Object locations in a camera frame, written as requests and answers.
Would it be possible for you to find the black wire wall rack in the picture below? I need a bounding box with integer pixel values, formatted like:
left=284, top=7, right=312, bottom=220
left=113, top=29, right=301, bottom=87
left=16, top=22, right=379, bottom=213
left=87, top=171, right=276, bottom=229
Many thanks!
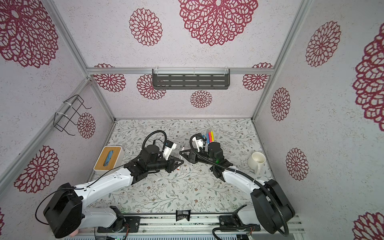
left=53, top=95, right=91, bottom=136

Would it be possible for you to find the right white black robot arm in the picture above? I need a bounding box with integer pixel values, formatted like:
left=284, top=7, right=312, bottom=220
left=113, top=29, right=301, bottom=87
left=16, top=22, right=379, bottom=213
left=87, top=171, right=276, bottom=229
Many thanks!
left=180, top=142, right=296, bottom=237

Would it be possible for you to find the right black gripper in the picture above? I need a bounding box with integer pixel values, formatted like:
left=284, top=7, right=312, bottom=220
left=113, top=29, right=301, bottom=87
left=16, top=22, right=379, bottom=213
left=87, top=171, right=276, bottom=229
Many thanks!
left=180, top=148, right=217, bottom=168

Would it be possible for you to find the dark grey wall shelf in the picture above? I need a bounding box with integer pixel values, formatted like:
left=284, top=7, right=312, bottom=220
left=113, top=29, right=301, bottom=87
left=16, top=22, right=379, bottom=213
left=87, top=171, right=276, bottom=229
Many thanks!
left=152, top=68, right=231, bottom=90

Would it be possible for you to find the white ceramic mug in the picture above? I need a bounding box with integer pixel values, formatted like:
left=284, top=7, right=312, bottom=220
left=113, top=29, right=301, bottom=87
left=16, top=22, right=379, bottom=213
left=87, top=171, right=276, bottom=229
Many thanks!
left=247, top=152, right=267, bottom=175

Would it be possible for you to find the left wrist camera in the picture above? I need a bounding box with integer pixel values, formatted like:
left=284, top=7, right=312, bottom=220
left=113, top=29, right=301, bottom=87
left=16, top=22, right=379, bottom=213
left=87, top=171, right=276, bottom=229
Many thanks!
left=163, top=140, right=177, bottom=161

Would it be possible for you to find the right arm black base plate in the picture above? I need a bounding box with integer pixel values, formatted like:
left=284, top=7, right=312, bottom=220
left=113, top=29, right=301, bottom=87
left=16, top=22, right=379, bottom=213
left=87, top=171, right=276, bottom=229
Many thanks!
left=219, top=215, right=261, bottom=232

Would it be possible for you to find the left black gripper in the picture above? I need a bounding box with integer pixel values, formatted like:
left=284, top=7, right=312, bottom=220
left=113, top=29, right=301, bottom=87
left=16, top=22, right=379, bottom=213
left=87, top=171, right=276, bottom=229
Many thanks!
left=148, top=154, right=184, bottom=173

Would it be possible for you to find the small black clip bracket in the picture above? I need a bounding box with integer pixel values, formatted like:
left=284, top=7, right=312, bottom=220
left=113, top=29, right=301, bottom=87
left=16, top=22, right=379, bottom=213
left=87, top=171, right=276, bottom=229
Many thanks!
left=176, top=210, right=191, bottom=222

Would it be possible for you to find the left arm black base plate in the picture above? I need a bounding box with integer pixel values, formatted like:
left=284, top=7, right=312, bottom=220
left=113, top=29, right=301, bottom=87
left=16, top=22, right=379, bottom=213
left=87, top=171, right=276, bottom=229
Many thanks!
left=96, top=216, right=141, bottom=233

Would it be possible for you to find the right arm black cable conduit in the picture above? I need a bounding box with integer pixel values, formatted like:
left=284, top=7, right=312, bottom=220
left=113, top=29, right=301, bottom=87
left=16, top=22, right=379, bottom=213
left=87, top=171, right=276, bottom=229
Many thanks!
left=188, top=134, right=290, bottom=238

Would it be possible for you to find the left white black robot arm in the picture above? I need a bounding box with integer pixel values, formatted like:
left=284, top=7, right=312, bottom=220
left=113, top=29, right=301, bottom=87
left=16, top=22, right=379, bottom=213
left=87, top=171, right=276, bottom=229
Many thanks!
left=43, top=145, right=184, bottom=239

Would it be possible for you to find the wooden lid tissue box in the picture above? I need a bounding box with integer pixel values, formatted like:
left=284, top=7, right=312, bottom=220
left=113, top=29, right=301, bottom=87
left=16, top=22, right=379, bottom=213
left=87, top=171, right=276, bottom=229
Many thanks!
left=94, top=146, right=125, bottom=175

